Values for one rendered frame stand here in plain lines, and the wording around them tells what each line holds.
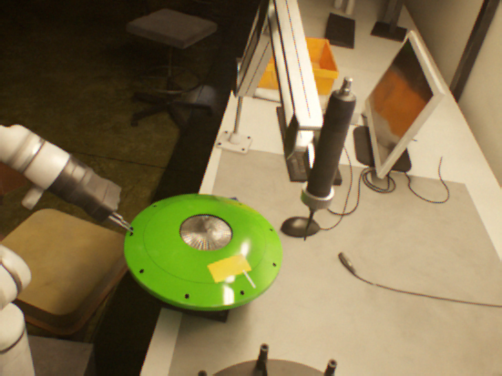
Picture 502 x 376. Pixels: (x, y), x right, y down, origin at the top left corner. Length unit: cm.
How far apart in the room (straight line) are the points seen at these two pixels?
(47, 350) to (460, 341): 85
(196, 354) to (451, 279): 65
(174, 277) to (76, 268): 69
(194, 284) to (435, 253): 70
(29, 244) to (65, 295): 24
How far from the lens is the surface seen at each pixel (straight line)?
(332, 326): 111
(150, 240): 97
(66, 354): 110
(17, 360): 95
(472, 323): 126
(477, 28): 226
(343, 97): 69
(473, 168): 181
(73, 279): 154
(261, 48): 120
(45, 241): 166
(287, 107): 91
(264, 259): 97
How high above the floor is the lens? 175
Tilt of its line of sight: 34 degrees down
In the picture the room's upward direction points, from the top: 9 degrees clockwise
